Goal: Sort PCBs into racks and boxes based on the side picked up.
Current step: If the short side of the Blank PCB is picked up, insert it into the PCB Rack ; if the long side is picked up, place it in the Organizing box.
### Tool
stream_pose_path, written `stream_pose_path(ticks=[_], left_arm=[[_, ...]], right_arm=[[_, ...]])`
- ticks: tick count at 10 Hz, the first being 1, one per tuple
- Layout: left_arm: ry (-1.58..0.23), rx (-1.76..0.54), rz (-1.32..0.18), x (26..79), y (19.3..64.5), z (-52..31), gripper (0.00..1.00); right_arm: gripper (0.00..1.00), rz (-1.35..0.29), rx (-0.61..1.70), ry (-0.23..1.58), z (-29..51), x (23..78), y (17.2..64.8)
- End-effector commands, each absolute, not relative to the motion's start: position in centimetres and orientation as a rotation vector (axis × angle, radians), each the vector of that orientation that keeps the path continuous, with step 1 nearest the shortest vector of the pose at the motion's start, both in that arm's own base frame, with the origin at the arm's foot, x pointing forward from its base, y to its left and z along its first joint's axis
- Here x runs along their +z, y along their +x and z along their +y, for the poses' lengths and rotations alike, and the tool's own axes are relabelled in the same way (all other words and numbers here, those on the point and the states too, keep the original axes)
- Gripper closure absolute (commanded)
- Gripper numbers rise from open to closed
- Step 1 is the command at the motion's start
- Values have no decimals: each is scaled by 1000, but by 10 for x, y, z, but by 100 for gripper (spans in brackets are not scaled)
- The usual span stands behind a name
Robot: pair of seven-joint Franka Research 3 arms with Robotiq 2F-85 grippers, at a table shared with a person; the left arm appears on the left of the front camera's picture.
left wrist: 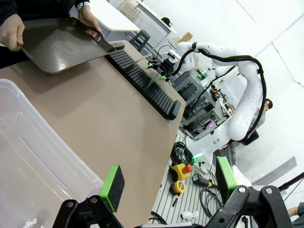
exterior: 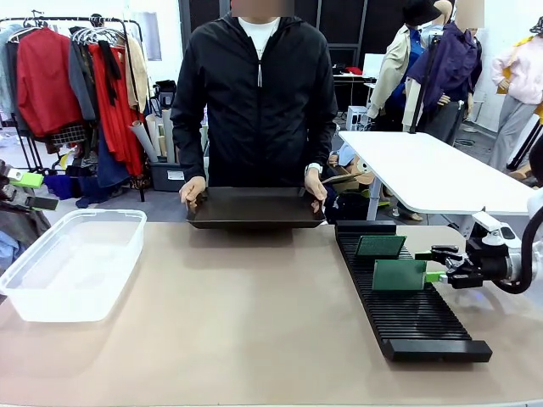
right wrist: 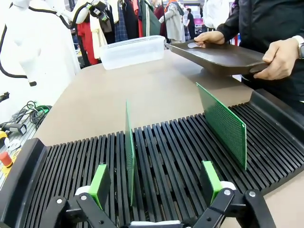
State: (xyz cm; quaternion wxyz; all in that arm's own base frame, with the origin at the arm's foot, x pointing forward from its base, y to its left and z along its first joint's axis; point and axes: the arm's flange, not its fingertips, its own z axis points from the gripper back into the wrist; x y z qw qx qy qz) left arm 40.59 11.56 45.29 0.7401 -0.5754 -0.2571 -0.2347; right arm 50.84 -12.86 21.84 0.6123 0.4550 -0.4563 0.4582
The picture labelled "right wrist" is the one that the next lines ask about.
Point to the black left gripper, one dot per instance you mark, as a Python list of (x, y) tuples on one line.
[(97, 12)]

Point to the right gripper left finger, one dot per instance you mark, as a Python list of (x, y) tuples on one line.
[(101, 187)]

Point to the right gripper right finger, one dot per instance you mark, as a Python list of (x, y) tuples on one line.
[(210, 183)]

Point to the green perforated circuit board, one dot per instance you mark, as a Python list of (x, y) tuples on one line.
[(225, 128), (130, 154)]

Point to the dark brown serving tray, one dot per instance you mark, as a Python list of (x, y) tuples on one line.
[(221, 57)]

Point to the person's right forearm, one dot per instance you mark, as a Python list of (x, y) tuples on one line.
[(234, 25)]

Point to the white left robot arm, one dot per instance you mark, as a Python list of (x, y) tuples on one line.
[(35, 47)]

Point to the person's right hand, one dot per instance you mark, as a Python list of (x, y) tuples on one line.
[(211, 36)]

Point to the person's left hand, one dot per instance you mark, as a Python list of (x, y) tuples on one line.
[(282, 57)]

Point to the dark plaid hanging garment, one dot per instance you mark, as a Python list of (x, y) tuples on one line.
[(121, 23)]

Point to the beige hanging garment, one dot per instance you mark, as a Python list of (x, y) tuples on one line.
[(98, 40)]

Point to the red hanging dress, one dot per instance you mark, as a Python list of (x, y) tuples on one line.
[(86, 45)]

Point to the clear plastic storage box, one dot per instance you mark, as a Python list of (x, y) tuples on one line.
[(133, 52)]

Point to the dark green striped jacket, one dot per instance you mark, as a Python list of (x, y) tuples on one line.
[(150, 21)]

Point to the black slotted PCB rack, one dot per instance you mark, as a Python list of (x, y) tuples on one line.
[(166, 147)]

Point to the figure in beige hooded jacket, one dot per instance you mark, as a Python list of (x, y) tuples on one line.
[(174, 23)]

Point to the distant person in black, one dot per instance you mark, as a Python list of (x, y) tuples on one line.
[(190, 23)]

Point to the yellow emergency stop button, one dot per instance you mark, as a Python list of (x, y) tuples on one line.
[(6, 160)]

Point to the black handheld scanner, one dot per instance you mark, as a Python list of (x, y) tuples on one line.
[(16, 128)]

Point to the white hanging jacket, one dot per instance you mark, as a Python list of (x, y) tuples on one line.
[(215, 14)]

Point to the pale wristwatch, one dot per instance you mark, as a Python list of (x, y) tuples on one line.
[(301, 47)]

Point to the person in black jacket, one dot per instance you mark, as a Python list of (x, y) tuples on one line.
[(266, 19)]

